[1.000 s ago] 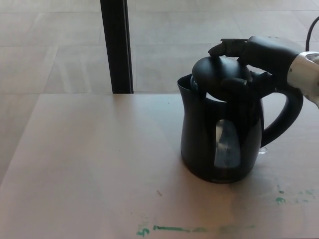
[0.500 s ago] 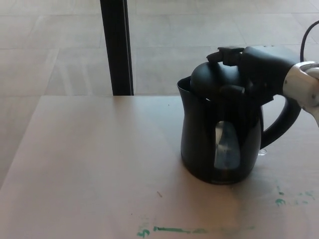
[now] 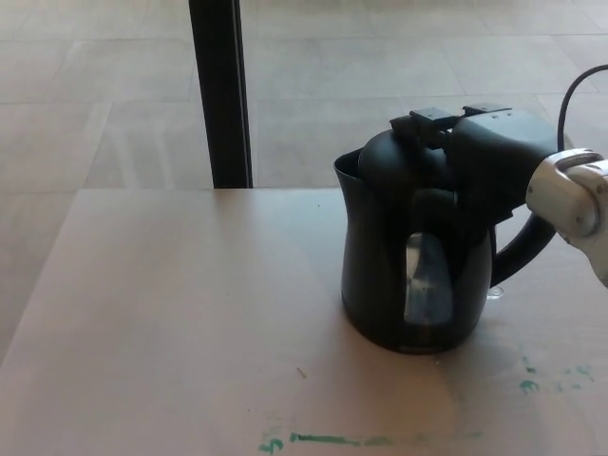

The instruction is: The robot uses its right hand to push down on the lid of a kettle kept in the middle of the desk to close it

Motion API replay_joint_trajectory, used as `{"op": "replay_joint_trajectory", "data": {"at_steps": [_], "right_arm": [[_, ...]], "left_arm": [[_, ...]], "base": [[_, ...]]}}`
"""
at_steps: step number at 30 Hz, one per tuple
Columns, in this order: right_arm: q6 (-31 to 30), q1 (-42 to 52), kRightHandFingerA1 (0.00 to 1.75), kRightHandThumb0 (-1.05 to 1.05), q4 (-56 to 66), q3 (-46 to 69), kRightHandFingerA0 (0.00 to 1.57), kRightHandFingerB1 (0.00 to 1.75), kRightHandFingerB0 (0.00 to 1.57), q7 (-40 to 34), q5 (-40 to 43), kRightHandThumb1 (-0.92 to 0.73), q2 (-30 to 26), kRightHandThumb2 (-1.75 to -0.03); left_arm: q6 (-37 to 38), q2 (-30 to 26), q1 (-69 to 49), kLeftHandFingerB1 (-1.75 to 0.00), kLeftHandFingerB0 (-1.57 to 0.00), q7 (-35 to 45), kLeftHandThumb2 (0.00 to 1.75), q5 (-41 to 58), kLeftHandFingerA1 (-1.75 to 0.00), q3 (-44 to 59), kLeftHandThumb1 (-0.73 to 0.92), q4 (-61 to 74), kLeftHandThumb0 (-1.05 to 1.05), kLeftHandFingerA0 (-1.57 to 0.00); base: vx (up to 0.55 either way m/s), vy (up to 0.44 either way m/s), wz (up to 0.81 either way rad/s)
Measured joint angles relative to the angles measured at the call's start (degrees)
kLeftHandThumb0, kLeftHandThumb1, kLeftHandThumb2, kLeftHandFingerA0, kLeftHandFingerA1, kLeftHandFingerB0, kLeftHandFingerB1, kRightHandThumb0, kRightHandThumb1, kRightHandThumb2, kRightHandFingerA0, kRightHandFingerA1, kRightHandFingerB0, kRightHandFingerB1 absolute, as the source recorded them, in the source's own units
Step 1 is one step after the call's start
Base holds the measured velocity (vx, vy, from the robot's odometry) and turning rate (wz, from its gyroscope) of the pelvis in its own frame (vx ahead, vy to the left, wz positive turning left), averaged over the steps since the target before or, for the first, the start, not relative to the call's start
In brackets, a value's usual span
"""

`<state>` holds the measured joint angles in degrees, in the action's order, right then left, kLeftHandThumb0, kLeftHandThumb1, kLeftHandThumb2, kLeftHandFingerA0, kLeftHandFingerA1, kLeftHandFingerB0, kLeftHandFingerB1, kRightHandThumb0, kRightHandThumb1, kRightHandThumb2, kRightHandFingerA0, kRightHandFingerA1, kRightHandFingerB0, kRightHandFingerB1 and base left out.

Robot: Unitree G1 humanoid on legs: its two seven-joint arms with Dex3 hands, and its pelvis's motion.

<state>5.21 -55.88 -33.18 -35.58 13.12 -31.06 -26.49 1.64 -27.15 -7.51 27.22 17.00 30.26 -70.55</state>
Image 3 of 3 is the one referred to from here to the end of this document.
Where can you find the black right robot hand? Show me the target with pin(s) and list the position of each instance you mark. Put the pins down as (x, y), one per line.
(494, 147)

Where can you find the black electric kettle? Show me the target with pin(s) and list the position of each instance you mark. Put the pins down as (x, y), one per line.
(375, 266)

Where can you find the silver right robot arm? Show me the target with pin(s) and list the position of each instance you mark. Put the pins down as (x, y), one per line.
(577, 199)

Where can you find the black vertical post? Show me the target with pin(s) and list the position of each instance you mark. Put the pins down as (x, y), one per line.
(221, 95)

